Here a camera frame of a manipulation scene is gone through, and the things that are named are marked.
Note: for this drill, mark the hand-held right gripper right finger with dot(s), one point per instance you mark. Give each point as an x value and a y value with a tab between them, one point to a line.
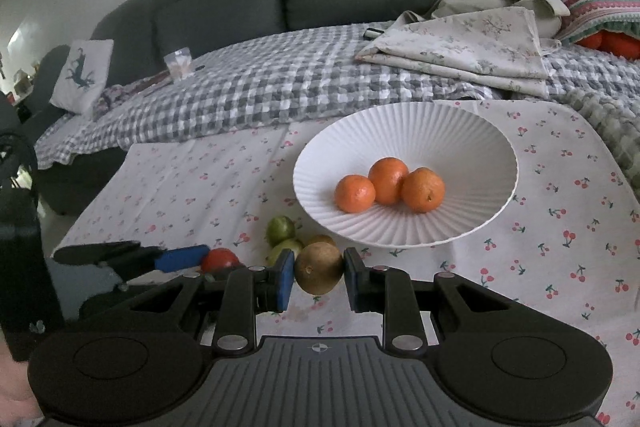
351	279

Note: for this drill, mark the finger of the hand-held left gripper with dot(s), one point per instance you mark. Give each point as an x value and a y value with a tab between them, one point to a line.
182	258

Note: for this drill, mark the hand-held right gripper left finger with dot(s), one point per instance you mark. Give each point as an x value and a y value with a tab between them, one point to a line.
285	279

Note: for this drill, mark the large brown kiwi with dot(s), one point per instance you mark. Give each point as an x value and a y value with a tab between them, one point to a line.
318	275

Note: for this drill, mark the mandarin orange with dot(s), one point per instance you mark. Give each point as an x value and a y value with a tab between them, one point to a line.
389	180
355	194

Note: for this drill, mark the large orange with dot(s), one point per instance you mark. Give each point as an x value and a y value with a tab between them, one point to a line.
423	190

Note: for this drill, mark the white ribbed bowl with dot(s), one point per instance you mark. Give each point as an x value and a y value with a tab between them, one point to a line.
400	132

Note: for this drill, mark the person's left hand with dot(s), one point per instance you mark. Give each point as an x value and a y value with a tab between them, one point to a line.
15	387

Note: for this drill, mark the green and red tomato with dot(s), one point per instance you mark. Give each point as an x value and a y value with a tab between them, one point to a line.
282	253

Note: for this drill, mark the small brown kiwi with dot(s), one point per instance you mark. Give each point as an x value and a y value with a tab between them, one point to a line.
320	240

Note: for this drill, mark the dark floral cloth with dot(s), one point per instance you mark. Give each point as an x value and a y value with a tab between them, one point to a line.
110	99

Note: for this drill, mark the dark brown flat object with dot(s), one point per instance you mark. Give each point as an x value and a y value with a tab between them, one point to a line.
152	84

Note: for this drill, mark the clear cotton swab box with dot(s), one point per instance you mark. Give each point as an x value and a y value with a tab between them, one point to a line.
178	63

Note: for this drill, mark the grey gingham blanket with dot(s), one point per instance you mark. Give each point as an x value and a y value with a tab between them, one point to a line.
280	82

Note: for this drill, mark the cherry print tablecloth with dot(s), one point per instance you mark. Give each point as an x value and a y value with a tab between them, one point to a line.
550	232

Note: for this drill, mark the white deer print pillow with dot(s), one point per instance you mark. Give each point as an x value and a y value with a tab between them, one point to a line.
97	57

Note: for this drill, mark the small black object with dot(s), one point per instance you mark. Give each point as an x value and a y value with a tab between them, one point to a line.
373	34

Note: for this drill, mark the folded floral cloth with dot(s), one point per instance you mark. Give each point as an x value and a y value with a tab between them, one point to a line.
465	52

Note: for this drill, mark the orange plush item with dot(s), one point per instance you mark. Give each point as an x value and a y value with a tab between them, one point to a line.
610	43

